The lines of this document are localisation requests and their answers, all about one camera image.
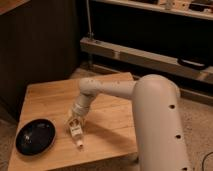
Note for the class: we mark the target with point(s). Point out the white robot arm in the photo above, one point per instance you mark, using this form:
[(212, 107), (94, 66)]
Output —
[(158, 128)]

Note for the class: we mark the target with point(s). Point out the small clear bottle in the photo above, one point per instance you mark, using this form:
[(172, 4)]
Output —
[(76, 135)]

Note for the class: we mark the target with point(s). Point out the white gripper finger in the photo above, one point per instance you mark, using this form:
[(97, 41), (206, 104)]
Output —
[(67, 124), (81, 127)]

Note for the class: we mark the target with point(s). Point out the black ceramic bowl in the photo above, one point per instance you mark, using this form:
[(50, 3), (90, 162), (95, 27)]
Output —
[(35, 137)]

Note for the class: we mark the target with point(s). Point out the wooden table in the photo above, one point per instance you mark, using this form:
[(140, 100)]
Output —
[(108, 132)]

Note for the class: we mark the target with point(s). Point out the grey metal rail beam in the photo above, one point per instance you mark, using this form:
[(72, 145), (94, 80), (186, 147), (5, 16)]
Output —
[(145, 59)]

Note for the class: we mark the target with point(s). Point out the metal vertical pole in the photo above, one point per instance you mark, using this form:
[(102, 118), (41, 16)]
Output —
[(90, 32)]

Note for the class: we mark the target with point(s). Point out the black handle on rail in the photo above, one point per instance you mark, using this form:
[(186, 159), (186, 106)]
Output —
[(193, 66)]

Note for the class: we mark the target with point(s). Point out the upper wooden shelf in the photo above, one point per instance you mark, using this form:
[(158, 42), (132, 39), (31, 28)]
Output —
[(157, 8)]

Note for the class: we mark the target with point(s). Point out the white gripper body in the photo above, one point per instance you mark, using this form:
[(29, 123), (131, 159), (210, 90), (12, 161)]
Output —
[(74, 119)]

